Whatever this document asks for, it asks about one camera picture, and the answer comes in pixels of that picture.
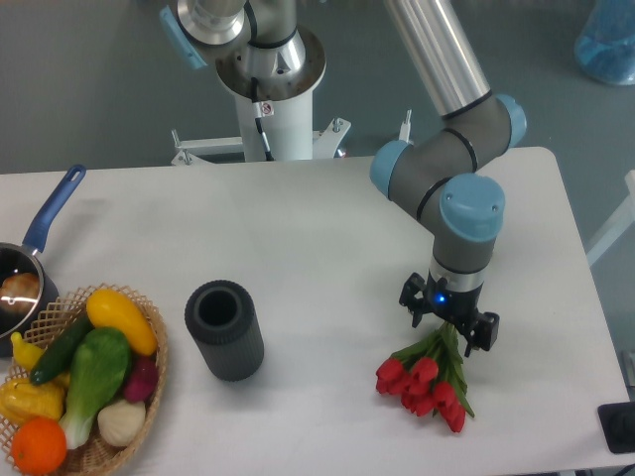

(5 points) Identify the browned bread roll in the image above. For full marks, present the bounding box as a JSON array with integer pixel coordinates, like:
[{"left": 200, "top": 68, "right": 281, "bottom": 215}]
[{"left": 1, "top": 273, "right": 40, "bottom": 315}]

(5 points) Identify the woven wicker basket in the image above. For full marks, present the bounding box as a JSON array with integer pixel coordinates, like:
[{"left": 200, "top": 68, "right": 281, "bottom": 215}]
[{"left": 0, "top": 283, "right": 170, "bottom": 476}]

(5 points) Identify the yellow bell pepper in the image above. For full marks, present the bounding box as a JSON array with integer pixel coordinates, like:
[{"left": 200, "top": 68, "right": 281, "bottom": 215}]
[{"left": 1, "top": 378, "right": 65, "bottom": 426}]

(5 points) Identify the dark green cucumber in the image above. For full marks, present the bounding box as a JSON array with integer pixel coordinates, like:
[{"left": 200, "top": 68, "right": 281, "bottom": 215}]
[{"left": 30, "top": 313, "right": 93, "bottom": 386}]

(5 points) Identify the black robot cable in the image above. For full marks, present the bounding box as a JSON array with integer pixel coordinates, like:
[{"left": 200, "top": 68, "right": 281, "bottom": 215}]
[{"left": 249, "top": 76, "right": 275, "bottom": 163}]

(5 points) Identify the orange fruit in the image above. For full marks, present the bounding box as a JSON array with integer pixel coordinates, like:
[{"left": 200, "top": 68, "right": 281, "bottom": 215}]
[{"left": 10, "top": 417, "right": 67, "bottom": 475}]

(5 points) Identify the blue handled saucepan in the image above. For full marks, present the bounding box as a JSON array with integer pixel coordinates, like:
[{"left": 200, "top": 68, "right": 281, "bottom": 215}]
[{"left": 1, "top": 165, "right": 86, "bottom": 358}]

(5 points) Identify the green bok choy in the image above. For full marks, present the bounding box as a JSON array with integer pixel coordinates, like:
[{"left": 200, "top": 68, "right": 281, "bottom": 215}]
[{"left": 60, "top": 327, "right": 131, "bottom": 450}]

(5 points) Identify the dark grey ribbed vase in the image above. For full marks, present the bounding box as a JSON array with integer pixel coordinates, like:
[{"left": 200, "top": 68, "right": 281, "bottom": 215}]
[{"left": 185, "top": 280, "right": 264, "bottom": 382}]

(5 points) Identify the black device at edge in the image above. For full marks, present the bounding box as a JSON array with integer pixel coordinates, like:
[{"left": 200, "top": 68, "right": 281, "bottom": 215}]
[{"left": 597, "top": 402, "right": 635, "bottom": 454}]

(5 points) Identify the white frame at right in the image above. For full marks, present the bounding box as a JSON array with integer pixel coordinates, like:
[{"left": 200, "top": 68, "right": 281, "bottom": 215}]
[{"left": 585, "top": 170, "right": 634, "bottom": 267}]

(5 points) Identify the yellow squash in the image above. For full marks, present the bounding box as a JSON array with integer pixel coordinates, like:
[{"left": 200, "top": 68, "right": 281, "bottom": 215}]
[{"left": 85, "top": 289, "right": 158, "bottom": 357}]

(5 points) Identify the blue translucent bag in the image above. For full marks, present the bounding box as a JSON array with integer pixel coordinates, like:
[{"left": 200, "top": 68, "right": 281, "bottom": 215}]
[{"left": 573, "top": 0, "right": 634, "bottom": 86}]

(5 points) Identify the white garlic bulb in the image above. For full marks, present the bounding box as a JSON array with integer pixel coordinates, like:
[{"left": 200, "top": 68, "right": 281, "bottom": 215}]
[{"left": 97, "top": 399, "right": 146, "bottom": 447}]

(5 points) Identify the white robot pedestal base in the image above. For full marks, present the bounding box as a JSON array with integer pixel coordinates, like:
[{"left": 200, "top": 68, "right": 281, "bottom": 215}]
[{"left": 172, "top": 26, "right": 351, "bottom": 165}]

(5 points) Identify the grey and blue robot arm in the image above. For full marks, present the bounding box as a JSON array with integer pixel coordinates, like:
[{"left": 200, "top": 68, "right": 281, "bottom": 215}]
[{"left": 159, "top": 1, "right": 526, "bottom": 350}]

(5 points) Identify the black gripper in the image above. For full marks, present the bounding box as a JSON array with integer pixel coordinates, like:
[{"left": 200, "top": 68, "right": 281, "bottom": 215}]
[{"left": 399, "top": 271, "right": 500, "bottom": 357}]

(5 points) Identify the red tulip bouquet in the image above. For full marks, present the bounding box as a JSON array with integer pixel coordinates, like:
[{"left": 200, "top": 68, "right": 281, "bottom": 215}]
[{"left": 375, "top": 323, "right": 474, "bottom": 433}]

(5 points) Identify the purple red onion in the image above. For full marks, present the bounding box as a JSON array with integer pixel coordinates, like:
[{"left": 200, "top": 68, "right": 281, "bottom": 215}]
[{"left": 123, "top": 357, "right": 159, "bottom": 403}]

